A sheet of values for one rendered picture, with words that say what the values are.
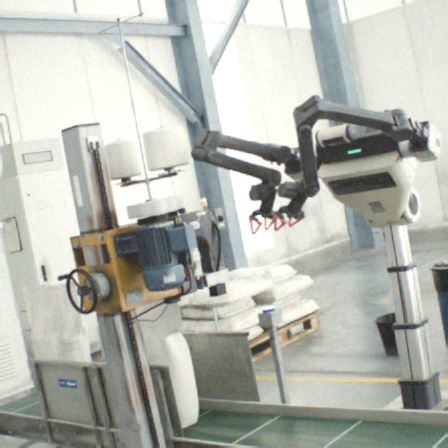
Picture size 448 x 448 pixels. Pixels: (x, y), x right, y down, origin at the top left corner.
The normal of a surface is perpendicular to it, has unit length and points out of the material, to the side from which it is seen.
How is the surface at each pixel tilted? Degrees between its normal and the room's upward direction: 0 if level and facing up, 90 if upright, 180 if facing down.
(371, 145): 130
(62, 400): 90
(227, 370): 90
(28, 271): 90
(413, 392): 90
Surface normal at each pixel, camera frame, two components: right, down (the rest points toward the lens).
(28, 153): 0.75, -0.11
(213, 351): -0.64, 0.16
